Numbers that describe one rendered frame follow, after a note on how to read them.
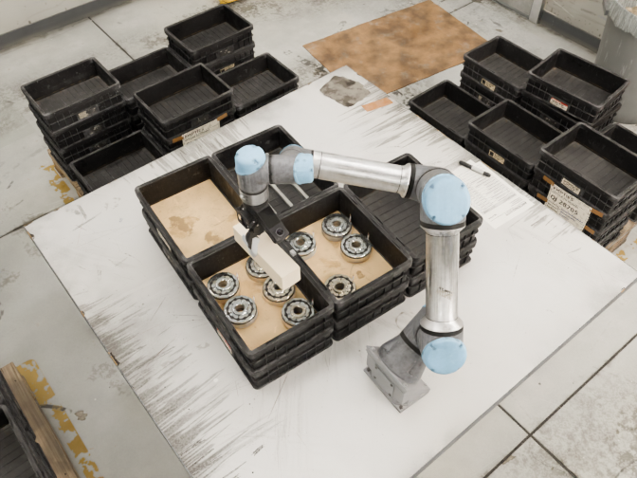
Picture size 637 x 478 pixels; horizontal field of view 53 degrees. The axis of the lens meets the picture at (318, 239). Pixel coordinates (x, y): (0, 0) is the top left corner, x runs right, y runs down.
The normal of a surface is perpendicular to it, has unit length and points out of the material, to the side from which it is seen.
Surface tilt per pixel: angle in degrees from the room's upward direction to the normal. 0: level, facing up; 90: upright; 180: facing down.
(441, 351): 64
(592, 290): 0
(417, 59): 1
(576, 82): 0
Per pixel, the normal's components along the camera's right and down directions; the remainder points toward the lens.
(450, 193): 0.00, 0.16
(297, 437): -0.01, -0.64
